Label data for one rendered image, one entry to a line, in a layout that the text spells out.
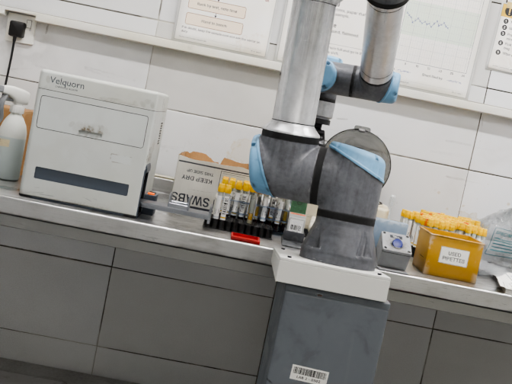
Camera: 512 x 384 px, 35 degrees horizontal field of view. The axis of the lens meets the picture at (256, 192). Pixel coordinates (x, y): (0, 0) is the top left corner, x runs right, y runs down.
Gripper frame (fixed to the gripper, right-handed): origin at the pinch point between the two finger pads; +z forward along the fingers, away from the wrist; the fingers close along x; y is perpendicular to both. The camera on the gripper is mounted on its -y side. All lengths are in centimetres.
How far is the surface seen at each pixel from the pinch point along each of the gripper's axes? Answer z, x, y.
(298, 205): 2.0, 0.3, -1.1
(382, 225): 3.1, -21.7, 1.8
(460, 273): 9.8, -40.9, -7.4
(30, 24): -31, 88, 48
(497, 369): 47, -76, 56
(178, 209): 7.7, 28.1, -11.1
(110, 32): -34, 64, 47
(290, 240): 10.1, 0.6, -6.5
